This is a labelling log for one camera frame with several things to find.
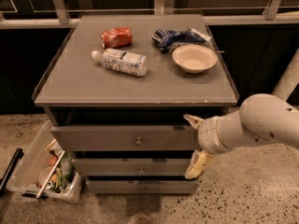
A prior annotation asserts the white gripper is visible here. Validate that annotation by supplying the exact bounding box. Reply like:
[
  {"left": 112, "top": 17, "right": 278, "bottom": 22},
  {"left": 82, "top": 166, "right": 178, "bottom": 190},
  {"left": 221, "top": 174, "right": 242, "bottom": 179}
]
[{"left": 183, "top": 114, "right": 230, "bottom": 179}]

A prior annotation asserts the grey top drawer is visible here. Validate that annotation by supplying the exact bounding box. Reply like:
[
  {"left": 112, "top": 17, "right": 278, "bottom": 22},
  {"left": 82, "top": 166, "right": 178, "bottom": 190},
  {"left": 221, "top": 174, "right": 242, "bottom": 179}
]
[{"left": 51, "top": 126, "right": 197, "bottom": 151}]

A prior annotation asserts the grey drawer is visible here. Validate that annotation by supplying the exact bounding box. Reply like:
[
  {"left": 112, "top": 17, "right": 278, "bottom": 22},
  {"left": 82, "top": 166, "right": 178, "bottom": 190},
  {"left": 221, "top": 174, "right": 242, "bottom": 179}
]
[
  {"left": 73, "top": 159, "right": 190, "bottom": 176},
  {"left": 86, "top": 180, "right": 198, "bottom": 194},
  {"left": 51, "top": 126, "right": 197, "bottom": 151}
]

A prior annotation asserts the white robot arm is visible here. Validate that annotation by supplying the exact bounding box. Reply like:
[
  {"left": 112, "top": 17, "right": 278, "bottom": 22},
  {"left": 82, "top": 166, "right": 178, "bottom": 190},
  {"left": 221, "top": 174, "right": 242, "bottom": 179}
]
[{"left": 184, "top": 50, "right": 299, "bottom": 179}]

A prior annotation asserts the grey bottom drawer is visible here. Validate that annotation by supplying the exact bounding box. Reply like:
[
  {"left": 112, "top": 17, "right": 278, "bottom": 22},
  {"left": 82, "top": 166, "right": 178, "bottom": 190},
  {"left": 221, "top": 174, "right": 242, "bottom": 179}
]
[{"left": 86, "top": 180, "right": 198, "bottom": 194}]

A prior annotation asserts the grey drawer cabinet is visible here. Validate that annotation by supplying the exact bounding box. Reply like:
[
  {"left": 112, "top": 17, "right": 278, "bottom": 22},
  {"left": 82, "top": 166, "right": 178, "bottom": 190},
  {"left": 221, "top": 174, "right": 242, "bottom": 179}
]
[{"left": 33, "top": 14, "right": 238, "bottom": 182}]

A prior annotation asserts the grey middle drawer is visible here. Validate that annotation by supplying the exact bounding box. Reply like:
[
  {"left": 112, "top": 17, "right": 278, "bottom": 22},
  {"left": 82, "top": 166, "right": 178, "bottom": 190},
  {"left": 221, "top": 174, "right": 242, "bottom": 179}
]
[{"left": 73, "top": 159, "right": 190, "bottom": 176}]

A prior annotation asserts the white paper bowl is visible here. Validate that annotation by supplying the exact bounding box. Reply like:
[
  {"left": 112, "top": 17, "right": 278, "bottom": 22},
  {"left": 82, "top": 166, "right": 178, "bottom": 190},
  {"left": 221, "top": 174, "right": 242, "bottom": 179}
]
[{"left": 172, "top": 45, "right": 218, "bottom": 74}]

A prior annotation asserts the blue crumpled chip bag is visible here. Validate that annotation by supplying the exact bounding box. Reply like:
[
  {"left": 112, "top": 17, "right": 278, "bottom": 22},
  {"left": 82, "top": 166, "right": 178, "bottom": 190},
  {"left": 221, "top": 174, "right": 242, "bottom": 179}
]
[{"left": 151, "top": 28, "right": 211, "bottom": 52}]

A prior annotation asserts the clear plastic water bottle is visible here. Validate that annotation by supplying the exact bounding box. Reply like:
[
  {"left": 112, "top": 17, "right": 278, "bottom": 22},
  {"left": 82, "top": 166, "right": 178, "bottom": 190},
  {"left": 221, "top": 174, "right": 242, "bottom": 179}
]
[{"left": 92, "top": 49, "right": 148, "bottom": 77}]

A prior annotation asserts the crushed red soda can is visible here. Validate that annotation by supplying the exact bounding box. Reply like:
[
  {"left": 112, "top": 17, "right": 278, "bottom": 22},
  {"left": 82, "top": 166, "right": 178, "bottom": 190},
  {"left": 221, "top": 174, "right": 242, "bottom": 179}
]
[{"left": 101, "top": 26, "right": 133, "bottom": 49}]

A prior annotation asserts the green bag in bin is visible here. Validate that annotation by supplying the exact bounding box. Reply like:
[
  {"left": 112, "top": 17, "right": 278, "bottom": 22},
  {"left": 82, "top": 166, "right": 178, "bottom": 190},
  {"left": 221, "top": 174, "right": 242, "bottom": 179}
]
[{"left": 58, "top": 152, "right": 74, "bottom": 192}]

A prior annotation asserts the clear plastic storage bin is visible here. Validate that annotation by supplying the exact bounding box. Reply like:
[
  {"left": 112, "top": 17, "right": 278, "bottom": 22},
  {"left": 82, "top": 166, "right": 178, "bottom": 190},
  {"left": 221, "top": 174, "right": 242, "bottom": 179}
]
[{"left": 7, "top": 121, "right": 84, "bottom": 203}]

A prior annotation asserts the black bar on floor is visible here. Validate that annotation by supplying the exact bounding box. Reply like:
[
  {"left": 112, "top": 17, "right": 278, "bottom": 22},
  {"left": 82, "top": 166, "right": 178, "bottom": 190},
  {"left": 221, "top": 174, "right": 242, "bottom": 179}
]
[{"left": 0, "top": 148, "right": 24, "bottom": 197}]

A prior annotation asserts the metal railing frame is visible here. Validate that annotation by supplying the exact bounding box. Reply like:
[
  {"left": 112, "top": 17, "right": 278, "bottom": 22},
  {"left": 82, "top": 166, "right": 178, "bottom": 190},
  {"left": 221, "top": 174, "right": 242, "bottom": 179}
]
[{"left": 0, "top": 0, "right": 299, "bottom": 29}]

